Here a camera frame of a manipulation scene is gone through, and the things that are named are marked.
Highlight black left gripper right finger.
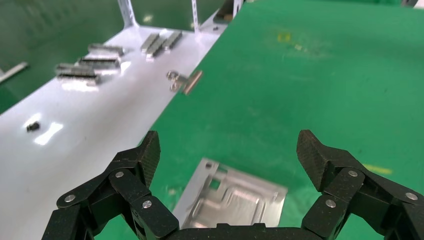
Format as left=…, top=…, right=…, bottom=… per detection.
left=295, top=129, right=424, bottom=240

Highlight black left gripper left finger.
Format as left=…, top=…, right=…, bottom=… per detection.
left=41, top=130, right=180, bottom=240

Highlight bent sheet metal plate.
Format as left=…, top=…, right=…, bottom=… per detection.
left=172, top=157, right=288, bottom=229

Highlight white metal shelf rack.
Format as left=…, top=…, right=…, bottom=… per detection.
left=0, top=0, right=246, bottom=240

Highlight large green table cloth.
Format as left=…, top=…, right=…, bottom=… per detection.
left=94, top=0, right=424, bottom=240

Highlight silver bulldog clip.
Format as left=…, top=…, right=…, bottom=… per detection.
left=166, top=69, right=204, bottom=96

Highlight toothed grey metal strip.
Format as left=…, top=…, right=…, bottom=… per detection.
left=162, top=30, right=183, bottom=51
left=145, top=36, right=168, bottom=60
left=140, top=33, right=161, bottom=53

